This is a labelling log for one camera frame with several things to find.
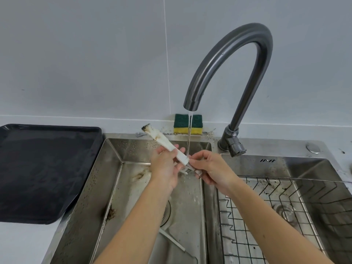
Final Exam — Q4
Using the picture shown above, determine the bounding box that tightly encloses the person's left hand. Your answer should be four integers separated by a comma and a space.
150, 144, 187, 190

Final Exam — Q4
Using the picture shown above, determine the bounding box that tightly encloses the person's right hand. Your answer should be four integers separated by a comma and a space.
189, 150, 242, 196

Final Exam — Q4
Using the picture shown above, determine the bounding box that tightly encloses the small white plastic piece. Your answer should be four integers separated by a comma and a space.
180, 165, 203, 177

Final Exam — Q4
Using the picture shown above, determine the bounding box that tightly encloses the person's right forearm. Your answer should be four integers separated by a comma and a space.
216, 179, 335, 264

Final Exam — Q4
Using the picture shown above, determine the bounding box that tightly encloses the person's left forearm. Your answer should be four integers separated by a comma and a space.
93, 180, 179, 264

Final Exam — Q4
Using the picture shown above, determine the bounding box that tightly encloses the green and yellow sponge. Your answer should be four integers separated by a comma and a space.
173, 114, 203, 135

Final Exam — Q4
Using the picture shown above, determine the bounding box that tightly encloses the round sink drain strainer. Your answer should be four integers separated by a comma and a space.
159, 199, 172, 227

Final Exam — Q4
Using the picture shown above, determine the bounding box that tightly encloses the stainless steel double sink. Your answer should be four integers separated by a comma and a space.
41, 133, 352, 264

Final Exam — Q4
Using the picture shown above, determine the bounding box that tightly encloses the white plastic stick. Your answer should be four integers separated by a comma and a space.
159, 228, 188, 252

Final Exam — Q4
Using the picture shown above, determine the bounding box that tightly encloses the dark grey gooseneck faucet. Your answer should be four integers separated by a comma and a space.
183, 23, 273, 158

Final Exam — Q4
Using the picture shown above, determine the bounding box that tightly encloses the black baking tray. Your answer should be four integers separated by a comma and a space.
0, 124, 103, 225

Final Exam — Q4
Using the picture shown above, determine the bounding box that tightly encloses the metal wire dish rack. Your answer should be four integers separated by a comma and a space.
217, 174, 352, 264

